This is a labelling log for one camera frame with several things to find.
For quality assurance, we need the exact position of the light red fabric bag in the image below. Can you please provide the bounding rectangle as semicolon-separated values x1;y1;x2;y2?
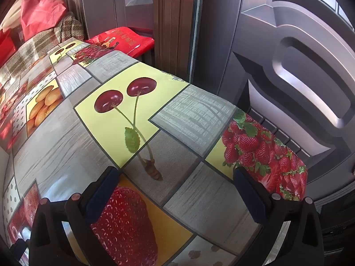
21;0;68;42

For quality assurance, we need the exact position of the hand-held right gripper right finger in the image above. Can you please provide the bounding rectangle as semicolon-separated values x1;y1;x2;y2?
232;167;324;266

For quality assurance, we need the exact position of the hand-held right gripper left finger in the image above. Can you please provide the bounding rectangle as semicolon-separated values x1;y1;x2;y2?
29;166;120;266

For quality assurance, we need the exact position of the brown metal door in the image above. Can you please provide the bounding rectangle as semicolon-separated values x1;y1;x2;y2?
65;0;156;39
193;0;355;228

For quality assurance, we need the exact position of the red printed plastic bag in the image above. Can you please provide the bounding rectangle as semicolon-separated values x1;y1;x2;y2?
85;27;155;59

